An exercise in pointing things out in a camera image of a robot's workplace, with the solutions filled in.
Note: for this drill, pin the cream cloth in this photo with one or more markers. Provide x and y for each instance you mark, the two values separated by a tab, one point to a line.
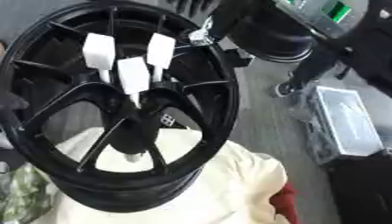
229	186

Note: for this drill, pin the clear plastic bin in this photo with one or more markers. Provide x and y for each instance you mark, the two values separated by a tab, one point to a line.
347	119

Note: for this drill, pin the black round tyre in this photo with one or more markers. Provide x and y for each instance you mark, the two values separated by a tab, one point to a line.
278	43

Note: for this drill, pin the black spoked wheel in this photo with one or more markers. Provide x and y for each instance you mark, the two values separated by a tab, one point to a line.
220	96

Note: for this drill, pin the person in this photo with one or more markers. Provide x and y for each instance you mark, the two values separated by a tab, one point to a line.
316	65

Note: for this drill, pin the black bag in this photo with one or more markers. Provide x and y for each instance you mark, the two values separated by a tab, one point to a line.
365	189

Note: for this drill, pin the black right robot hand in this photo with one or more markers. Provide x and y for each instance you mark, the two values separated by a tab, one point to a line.
230	14

